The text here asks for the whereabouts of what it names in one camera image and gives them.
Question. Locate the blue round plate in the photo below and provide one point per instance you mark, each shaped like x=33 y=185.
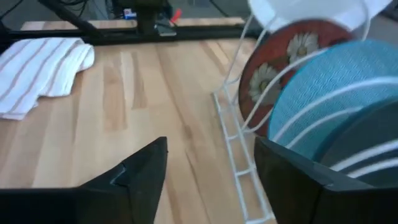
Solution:
x=326 y=81

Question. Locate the black aluminium table frame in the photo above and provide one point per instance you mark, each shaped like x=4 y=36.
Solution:
x=124 y=35

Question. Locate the small red clip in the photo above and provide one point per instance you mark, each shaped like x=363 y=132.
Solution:
x=176 y=15

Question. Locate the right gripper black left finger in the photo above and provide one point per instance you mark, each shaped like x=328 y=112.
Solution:
x=93 y=205

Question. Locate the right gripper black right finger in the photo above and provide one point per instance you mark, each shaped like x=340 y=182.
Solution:
x=311 y=202

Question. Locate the white striped towel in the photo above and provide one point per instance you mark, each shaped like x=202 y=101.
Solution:
x=37 y=68

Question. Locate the black round plate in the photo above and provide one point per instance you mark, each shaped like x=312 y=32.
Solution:
x=367 y=127

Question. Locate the white shallow bowl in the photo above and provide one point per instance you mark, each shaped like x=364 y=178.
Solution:
x=311 y=11

